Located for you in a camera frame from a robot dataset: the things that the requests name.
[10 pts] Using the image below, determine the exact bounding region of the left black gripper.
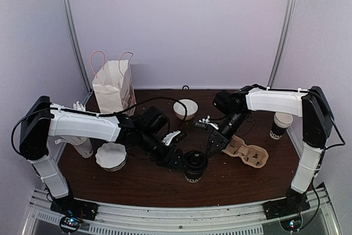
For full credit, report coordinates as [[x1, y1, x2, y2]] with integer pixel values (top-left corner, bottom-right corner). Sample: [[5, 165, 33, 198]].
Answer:
[[139, 132, 187, 172]]

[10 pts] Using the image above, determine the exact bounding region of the black lidded coffee cup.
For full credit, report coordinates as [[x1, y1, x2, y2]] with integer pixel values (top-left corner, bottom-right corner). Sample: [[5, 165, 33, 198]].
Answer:
[[184, 150, 208, 183]]

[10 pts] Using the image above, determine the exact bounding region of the brown cardboard cup carrier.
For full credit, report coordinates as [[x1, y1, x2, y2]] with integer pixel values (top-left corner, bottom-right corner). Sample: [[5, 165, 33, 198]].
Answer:
[[222, 135, 269, 168]]

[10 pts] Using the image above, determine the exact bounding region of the white paper takeout bag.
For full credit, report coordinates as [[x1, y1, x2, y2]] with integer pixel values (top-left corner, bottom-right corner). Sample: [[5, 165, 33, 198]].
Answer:
[[90, 51, 136, 113]]

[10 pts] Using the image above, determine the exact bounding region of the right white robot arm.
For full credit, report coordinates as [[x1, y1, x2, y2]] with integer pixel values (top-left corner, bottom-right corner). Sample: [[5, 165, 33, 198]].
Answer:
[[206, 84, 334, 214]]

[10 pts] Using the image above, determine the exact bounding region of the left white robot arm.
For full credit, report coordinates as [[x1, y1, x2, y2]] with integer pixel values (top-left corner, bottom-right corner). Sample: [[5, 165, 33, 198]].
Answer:
[[17, 96, 185, 215]]

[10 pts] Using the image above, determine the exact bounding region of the white ceramic bowl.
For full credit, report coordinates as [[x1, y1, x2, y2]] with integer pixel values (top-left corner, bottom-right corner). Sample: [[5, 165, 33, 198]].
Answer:
[[173, 99, 199, 121]]

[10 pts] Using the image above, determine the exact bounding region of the white fluted dish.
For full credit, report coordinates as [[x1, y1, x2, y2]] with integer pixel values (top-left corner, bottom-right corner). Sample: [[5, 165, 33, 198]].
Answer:
[[95, 142, 128, 172]]

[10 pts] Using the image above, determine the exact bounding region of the bundle of wrapped straws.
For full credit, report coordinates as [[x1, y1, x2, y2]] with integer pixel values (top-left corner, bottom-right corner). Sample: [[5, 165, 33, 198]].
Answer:
[[73, 101, 86, 111]]

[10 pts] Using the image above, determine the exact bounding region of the white cup holding straws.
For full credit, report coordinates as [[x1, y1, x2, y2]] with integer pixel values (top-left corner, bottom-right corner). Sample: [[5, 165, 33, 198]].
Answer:
[[54, 135, 93, 159]]

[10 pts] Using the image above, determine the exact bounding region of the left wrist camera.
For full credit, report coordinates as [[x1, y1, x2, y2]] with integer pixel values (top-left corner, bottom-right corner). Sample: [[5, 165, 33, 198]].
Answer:
[[162, 130, 187, 146]]

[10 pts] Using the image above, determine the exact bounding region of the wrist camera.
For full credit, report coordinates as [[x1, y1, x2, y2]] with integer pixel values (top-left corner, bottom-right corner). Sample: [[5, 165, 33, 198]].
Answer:
[[162, 130, 187, 146], [193, 115, 219, 130]]

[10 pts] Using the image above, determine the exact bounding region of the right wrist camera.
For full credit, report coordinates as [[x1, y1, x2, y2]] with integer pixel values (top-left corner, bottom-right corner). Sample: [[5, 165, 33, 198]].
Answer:
[[193, 115, 219, 130]]

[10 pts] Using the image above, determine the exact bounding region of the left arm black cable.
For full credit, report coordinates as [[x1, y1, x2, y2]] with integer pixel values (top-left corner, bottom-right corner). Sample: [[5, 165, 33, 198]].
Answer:
[[10, 96, 189, 160]]

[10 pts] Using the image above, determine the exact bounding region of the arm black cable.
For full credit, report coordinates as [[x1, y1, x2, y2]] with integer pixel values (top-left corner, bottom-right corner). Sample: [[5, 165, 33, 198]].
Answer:
[[310, 86, 347, 147], [10, 96, 189, 160]]

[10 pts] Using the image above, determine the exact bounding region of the aluminium front rail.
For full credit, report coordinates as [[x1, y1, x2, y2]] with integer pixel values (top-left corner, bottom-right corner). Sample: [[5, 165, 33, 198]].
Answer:
[[19, 187, 342, 234]]

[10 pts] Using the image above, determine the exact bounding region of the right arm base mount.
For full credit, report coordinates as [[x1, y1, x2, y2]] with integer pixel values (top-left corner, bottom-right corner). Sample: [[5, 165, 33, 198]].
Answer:
[[262, 198, 311, 220]]

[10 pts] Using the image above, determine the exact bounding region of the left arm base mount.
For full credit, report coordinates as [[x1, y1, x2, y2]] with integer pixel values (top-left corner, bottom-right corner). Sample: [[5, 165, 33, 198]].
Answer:
[[50, 196, 98, 221]]

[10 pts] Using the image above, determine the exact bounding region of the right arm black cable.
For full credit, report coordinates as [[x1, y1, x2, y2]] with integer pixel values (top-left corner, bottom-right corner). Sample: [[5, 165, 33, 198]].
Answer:
[[310, 86, 347, 147]]

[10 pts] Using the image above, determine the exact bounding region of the right aluminium frame post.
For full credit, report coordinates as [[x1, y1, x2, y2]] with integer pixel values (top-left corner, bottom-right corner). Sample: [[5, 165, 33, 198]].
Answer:
[[267, 0, 296, 87]]

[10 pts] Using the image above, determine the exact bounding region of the aluminium frame post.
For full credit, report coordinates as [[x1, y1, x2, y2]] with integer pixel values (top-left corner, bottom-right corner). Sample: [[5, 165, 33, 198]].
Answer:
[[267, 0, 296, 87], [63, 0, 92, 95]]

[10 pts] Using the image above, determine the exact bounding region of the left aluminium frame post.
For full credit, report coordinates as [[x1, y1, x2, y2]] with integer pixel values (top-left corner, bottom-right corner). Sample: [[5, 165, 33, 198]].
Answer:
[[63, 0, 92, 95]]

